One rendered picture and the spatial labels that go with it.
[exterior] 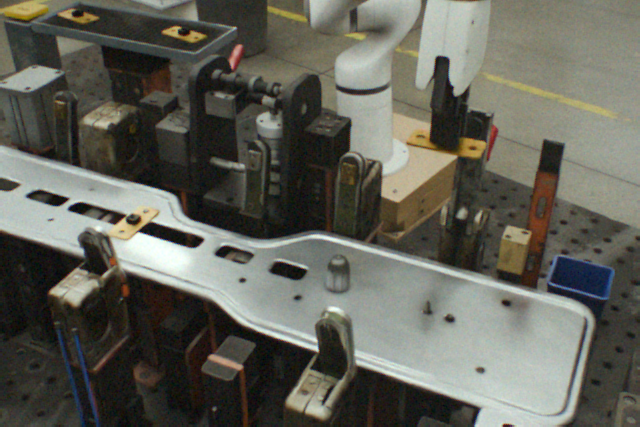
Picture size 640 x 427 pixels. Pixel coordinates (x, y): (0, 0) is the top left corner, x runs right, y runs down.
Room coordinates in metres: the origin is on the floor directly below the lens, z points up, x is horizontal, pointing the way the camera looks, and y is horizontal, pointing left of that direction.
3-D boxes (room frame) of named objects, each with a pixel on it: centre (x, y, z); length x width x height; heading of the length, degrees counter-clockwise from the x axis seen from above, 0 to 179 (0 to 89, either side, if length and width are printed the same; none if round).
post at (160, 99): (1.16, 0.28, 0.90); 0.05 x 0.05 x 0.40; 65
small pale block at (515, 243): (0.80, -0.26, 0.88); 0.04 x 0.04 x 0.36; 65
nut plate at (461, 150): (0.72, -0.14, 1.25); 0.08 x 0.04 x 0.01; 65
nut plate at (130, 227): (0.92, 0.28, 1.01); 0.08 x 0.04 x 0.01; 155
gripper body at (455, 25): (0.72, -0.14, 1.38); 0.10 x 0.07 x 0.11; 155
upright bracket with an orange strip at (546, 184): (0.82, -0.30, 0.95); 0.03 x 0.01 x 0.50; 65
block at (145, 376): (0.94, 0.28, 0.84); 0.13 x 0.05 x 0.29; 155
